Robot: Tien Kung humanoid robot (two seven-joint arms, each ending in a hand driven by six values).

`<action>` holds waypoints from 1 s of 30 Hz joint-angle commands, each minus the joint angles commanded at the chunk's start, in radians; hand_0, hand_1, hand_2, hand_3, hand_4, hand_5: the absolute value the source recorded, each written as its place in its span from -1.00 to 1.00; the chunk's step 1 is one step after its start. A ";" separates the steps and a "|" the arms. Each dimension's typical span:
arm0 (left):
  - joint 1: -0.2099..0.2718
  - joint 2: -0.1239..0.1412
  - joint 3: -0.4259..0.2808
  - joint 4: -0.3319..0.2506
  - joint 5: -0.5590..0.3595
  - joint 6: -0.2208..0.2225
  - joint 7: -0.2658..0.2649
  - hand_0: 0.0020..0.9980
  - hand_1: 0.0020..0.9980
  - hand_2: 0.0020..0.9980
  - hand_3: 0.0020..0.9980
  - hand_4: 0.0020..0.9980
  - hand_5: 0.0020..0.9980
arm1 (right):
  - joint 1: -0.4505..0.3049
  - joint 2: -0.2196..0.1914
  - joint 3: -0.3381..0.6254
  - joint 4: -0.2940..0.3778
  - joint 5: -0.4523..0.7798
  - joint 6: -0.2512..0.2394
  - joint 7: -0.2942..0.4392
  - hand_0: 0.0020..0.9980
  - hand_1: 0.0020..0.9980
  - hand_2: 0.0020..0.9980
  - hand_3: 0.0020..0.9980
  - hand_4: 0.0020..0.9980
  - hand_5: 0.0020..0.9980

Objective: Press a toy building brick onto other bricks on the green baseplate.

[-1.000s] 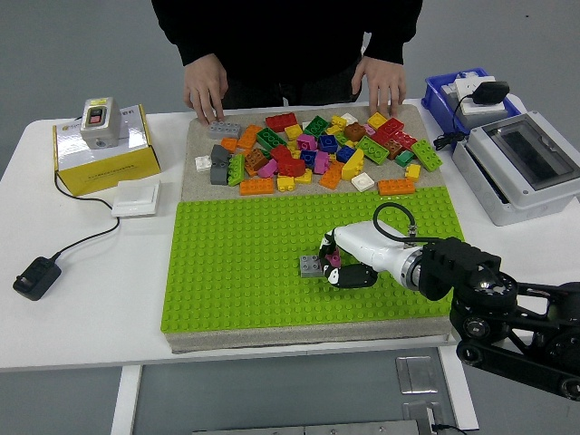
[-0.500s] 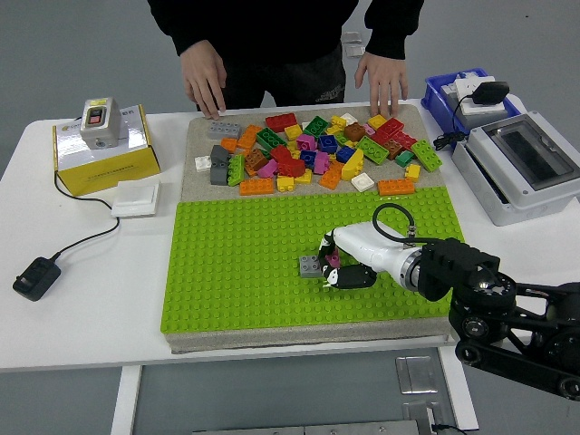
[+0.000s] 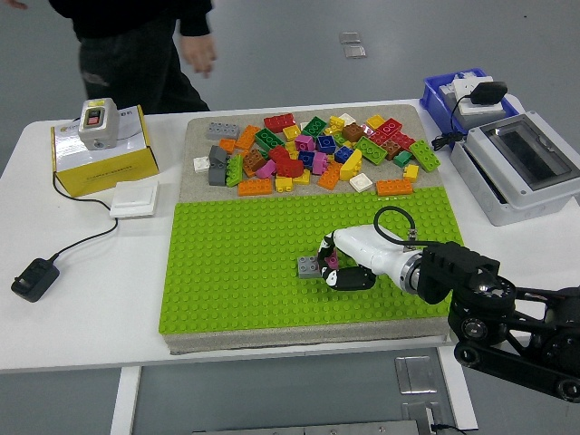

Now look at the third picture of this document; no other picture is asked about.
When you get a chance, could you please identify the grey two-by-four toy brick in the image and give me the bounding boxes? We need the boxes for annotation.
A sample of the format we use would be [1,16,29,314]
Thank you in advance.
[206,121,240,140]
[296,255,324,279]

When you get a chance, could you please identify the grey-brown foam mat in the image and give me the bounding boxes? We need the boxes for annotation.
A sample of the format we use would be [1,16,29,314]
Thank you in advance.
[165,103,466,357]

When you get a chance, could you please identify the dark green two-by-four brick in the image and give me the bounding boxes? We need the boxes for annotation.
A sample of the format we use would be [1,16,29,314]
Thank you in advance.
[254,128,286,153]
[301,116,329,140]

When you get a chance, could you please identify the robot right hand white shell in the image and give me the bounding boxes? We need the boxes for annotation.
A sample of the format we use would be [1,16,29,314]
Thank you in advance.
[315,226,421,293]

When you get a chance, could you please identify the yellow and white cardboard box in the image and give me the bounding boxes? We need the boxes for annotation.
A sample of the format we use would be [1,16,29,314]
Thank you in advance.
[49,104,160,198]

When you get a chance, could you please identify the yellow curved toy brick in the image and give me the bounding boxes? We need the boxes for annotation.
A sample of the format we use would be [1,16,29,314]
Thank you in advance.
[339,149,364,181]

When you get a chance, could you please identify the white table leg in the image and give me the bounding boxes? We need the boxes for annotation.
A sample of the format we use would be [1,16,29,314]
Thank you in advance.
[111,364,143,435]
[439,346,480,431]

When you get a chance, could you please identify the blue plastic bin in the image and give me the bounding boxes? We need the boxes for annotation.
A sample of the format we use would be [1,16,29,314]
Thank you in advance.
[420,67,520,132]

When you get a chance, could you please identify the white power socket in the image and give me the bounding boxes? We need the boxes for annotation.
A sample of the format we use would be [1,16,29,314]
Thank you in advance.
[450,74,502,115]

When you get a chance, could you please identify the black plug adapter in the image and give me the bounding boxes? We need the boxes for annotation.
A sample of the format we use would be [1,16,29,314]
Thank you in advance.
[469,81,508,108]

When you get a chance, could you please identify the orange two-by-four toy brick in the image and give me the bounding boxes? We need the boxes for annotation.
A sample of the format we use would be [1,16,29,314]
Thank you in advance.
[237,178,275,198]
[375,178,414,197]

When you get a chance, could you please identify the grey push-button switch box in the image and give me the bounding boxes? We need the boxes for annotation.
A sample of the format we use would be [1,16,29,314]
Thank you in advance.
[77,98,120,151]

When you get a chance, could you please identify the green studded baseplate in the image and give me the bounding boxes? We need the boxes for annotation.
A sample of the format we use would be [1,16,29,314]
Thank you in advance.
[157,186,466,336]

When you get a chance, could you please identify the white wall switch panel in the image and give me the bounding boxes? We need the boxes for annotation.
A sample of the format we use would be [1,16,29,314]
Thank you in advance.
[108,180,160,220]

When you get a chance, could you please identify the black power adapter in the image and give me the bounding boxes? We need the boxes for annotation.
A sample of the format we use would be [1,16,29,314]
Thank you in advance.
[11,256,61,304]

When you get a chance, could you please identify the person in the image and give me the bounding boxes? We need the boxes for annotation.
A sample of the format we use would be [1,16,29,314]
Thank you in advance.
[0,0,218,115]

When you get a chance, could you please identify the lime green two-by-four brick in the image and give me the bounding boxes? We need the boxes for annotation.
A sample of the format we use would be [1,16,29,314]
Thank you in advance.
[354,135,389,166]
[225,153,245,188]
[409,139,442,173]

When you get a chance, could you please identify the grey plastic device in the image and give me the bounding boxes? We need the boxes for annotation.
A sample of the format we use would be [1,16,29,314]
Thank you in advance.
[439,84,507,133]

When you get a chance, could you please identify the black adapter cord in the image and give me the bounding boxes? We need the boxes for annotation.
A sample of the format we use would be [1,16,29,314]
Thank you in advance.
[47,170,120,266]

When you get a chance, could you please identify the grey enclosure with clear lid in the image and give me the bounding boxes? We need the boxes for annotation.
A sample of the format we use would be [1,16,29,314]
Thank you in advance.
[449,112,580,227]

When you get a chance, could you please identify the person's left hand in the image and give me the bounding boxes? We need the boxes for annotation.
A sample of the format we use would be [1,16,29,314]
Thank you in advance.
[180,32,218,79]

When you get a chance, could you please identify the orange long toy brick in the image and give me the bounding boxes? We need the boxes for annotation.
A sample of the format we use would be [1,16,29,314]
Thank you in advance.
[234,124,262,151]
[316,161,343,190]

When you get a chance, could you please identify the black coiled cable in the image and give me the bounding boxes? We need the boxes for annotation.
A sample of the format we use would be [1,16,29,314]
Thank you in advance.
[430,92,475,152]

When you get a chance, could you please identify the red two-by-four toy brick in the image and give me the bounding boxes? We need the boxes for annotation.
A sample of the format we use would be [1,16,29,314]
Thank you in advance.
[373,118,403,140]
[263,113,296,133]
[387,131,417,152]

